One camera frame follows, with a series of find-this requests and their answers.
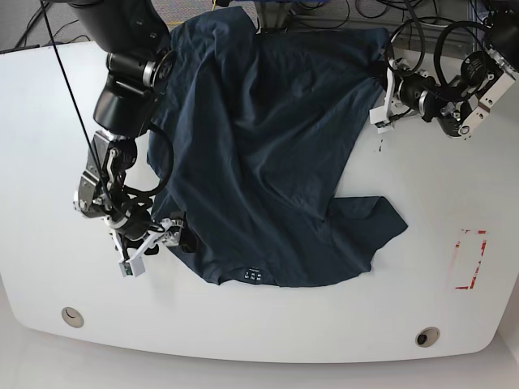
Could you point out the left table cable grommet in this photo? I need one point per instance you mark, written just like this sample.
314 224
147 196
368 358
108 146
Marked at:
72 317

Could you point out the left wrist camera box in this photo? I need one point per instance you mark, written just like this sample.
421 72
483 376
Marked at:
380 118

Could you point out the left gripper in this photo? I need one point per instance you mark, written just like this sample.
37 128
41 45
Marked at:
412 93

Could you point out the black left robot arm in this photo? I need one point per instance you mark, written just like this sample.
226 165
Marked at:
461 104

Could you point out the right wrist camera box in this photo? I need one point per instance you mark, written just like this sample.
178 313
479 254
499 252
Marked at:
132 268

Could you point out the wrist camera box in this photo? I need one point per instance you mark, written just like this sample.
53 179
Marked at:
380 118
132 268

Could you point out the right table cable grommet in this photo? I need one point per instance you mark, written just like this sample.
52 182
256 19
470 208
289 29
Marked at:
427 337

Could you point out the table cable grommet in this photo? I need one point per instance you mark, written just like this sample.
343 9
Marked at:
427 337
72 317

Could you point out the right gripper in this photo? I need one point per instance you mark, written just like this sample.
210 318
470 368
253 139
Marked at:
132 238

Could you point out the dark navy t-shirt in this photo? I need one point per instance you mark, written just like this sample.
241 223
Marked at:
262 127

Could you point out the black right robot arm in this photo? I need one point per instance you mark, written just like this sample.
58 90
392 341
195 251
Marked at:
139 62

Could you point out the red tape rectangle marking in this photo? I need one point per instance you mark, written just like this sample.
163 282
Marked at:
467 259

